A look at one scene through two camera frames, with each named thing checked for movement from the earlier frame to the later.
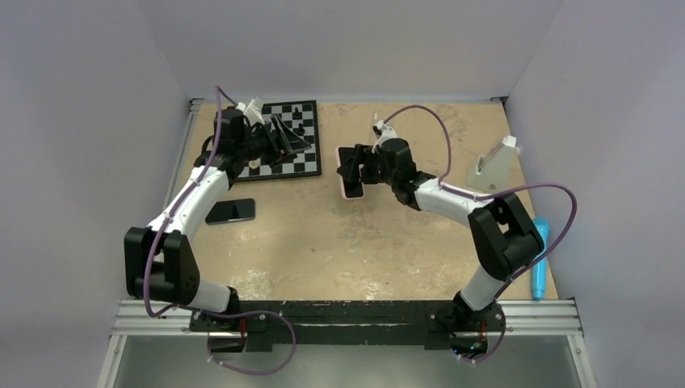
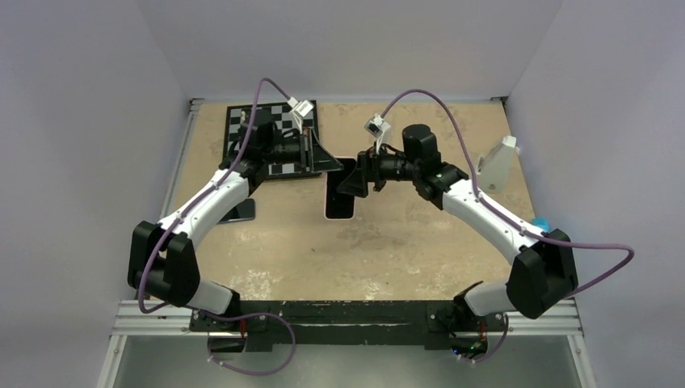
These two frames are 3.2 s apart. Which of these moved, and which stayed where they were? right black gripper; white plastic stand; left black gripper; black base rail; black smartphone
Moved: right black gripper; left black gripper
Stayed: black smartphone; black base rail; white plastic stand
